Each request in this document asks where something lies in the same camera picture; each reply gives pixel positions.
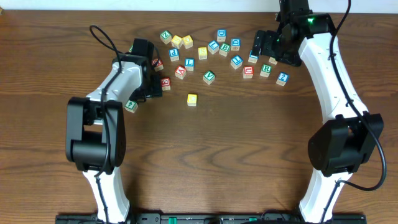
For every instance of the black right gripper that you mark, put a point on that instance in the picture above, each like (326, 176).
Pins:
(268, 43)

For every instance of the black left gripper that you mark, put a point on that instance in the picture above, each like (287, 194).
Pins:
(156, 86)

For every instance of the yellow C wooden block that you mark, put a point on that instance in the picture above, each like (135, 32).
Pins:
(192, 99)

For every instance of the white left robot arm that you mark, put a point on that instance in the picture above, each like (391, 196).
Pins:
(96, 135)

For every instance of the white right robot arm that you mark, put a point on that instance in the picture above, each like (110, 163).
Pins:
(349, 133)

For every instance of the blue 5 wooden block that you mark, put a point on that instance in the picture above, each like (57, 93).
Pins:
(252, 58)

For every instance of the red U block left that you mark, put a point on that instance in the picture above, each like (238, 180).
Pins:
(157, 64)

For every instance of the red u block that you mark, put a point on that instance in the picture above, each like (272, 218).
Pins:
(248, 72)
(157, 64)

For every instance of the green J wooden block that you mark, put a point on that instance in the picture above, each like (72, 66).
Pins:
(272, 61)

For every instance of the blue D block right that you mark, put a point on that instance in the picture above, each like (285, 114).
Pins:
(235, 44)

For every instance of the blue d block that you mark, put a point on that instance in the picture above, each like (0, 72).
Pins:
(221, 35)
(235, 44)

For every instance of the green 4 wooden block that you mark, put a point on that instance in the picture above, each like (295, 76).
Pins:
(131, 106)

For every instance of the green R wooden block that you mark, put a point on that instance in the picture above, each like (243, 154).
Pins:
(265, 70)

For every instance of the blue I wooden block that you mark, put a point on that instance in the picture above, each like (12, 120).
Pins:
(236, 62)

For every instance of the red U block right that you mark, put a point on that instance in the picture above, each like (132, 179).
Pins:
(248, 72)

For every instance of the red A wooden block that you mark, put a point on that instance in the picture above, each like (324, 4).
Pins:
(180, 72)

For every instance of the green B wooden block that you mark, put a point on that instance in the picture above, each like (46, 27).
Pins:
(224, 49)

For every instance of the blue P wooden block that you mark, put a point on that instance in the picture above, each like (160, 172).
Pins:
(174, 54)

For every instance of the blue D block top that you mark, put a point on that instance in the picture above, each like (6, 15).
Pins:
(221, 35)

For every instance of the blue L block centre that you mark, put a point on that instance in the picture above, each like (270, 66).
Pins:
(190, 64)

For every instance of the blue l block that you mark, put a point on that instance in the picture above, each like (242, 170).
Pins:
(213, 47)
(190, 64)

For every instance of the blue 2 wooden block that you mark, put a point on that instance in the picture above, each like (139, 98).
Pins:
(282, 79)

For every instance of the blue L block upper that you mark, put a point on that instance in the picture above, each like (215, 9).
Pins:
(213, 47)

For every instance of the yellow block beside Z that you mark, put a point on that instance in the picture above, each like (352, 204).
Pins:
(177, 41)

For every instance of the green Z wooden block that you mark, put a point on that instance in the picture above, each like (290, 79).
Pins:
(166, 37)

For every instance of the yellow Q wooden block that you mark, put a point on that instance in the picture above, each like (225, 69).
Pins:
(187, 41)

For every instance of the green V block centre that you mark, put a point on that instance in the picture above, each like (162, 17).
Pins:
(209, 77)

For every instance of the yellow S wooden block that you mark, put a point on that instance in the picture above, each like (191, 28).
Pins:
(202, 53)

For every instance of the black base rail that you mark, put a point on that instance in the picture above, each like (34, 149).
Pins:
(156, 218)

